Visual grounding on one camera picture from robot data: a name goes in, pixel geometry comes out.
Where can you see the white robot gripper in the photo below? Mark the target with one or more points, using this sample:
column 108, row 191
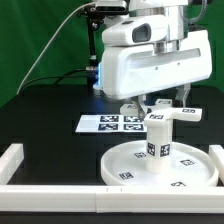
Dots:
column 132, row 71

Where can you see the white cross-shaped table base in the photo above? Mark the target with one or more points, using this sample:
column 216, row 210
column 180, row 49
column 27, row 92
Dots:
column 161, row 112

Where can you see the white round table top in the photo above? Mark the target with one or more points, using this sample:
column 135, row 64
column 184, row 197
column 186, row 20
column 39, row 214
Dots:
column 131, row 163

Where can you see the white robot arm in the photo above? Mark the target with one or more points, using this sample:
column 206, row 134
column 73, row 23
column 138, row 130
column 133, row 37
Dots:
column 172, row 12

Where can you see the white marker sheet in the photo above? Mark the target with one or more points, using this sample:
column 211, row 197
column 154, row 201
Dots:
column 109, row 124

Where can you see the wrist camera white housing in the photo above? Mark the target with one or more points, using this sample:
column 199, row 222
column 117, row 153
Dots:
column 133, row 32

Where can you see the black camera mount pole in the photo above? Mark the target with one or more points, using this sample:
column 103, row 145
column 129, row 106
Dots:
column 96, row 12

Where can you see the white U-shaped frame fence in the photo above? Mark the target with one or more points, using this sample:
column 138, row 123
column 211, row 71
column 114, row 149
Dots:
column 100, row 199

